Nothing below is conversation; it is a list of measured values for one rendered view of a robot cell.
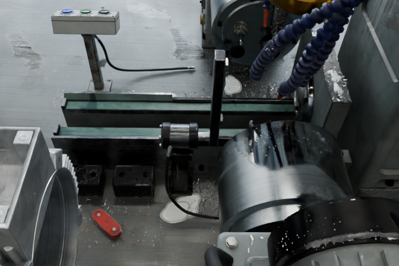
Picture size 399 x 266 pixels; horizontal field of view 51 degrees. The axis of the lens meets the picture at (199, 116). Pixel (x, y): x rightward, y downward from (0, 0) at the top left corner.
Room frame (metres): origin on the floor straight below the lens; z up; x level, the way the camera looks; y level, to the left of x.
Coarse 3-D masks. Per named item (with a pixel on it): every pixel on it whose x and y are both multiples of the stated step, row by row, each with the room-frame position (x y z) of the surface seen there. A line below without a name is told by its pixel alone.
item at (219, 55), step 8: (216, 56) 0.58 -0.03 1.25; (224, 56) 0.58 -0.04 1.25; (216, 64) 0.57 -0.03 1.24; (224, 64) 0.57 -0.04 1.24; (216, 72) 0.57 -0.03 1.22; (224, 72) 0.57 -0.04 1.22; (216, 80) 0.57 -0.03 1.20; (216, 88) 0.57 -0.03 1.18; (216, 96) 0.57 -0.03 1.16; (216, 104) 0.57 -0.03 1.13; (216, 112) 0.57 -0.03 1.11; (216, 120) 0.57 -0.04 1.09; (216, 128) 0.57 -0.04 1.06; (208, 136) 0.58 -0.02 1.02; (216, 136) 0.57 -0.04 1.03; (216, 144) 0.57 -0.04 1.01
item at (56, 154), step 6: (54, 150) 0.26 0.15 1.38; (60, 150) 0.26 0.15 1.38; (54, 156) 0.25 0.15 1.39; (60, 156) 0.26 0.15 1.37; (54, 162) 0.25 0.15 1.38; (60, 162) 0.25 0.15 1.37; (78, 210) 0.26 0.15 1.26; (6, 264) 0.14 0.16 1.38; (12, 264) 0.14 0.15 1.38; (18, 264) 0.14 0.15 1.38; (24, 264) 0.14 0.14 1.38; (30, 264) 0.14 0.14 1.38
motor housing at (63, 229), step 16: (64, 160) 0.27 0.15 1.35; (64, 176) 0.27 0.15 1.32; (64, 192) 0.26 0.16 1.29; (48, 208) 0.25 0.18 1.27; (64, 208) 0.25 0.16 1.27; (48, 224) 0.24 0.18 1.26; (64, 224) 0.24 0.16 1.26; (48, 240) 0.22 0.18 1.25; (64, 240) 0.22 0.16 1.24; (32, 256) 0.15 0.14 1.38; (48, 256) 0.21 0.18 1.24; (64, 256) 0.21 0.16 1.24
